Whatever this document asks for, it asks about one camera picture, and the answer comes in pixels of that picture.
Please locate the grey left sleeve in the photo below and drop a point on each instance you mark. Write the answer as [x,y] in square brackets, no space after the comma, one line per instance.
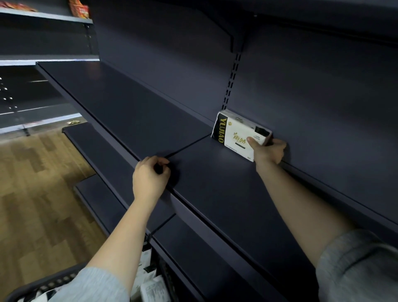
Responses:
[93,287]

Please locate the red snack packet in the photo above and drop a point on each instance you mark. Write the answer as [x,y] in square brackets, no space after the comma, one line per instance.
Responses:
[79,8]

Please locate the person's left hand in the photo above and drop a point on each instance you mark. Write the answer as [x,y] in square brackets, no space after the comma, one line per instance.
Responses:
[148,182]

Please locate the dark plastic shopping basket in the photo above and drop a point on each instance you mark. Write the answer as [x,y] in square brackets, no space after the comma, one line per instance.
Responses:
[40,284]

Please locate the grey metal shelving unit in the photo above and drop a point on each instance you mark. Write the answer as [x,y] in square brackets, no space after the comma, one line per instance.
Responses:
[40,77]

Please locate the white black tissue pack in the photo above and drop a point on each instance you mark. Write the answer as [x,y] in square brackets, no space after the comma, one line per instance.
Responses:
[236,133]

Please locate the person's right thumb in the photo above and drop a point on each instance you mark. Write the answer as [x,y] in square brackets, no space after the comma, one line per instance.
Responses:
[253,143]

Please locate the person's left thumb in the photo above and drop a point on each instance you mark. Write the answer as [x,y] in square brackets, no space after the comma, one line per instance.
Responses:
[166,178]

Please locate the dark blue shelving unit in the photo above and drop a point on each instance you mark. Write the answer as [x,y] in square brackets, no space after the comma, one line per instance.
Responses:
[311,77]

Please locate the person's left forearm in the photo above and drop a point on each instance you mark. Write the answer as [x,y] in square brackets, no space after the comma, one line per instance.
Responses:
[124,236]

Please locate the grey right sleeve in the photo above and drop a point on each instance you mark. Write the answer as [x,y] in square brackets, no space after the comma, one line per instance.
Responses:
[360,267]

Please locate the person's right hand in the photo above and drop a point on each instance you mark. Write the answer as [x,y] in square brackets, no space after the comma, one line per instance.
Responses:
[270,155]

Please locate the grey sleeve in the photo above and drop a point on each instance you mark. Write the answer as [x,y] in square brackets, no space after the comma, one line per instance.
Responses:
[93,287]
[360,267]

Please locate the flat red snack packets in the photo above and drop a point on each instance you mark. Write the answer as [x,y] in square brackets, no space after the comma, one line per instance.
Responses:
[18,6]

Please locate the person's right forearm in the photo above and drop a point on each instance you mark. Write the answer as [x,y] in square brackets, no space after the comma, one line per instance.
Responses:
[298,208]

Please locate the dark blue shelf board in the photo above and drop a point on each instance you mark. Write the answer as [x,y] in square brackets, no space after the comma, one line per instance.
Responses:
[102,158]
[99,202]
[124,105]
[224,193]

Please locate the small yellow packet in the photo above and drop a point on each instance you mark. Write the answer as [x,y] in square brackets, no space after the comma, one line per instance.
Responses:
[73,122]

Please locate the slotted shelf upright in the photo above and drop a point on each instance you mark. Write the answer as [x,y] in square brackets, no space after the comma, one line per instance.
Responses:
[231,81]

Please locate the dark shelf bracket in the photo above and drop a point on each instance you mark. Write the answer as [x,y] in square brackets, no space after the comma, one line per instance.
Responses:
[237,37]

